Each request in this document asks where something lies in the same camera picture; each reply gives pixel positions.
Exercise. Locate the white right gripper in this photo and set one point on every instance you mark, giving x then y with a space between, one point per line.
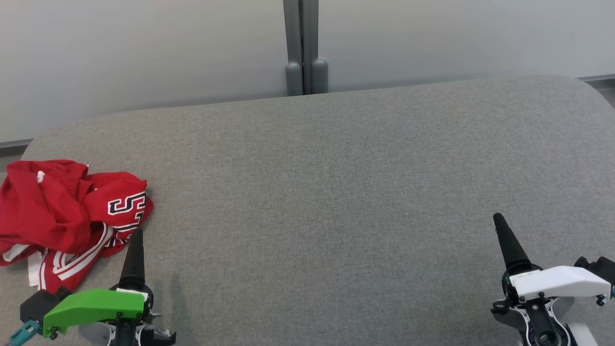
557 283

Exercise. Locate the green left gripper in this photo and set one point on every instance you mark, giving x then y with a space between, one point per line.
96 305

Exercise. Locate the red and white sports jersey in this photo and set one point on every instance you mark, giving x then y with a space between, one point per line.
48 211

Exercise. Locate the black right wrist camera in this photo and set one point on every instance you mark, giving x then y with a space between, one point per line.
598 269

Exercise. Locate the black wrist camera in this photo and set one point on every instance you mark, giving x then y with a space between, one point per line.
38 305
598 269

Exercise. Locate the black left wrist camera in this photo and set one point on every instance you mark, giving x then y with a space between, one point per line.
38 305

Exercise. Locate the grey partition post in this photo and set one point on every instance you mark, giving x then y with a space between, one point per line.
312 38
292 38

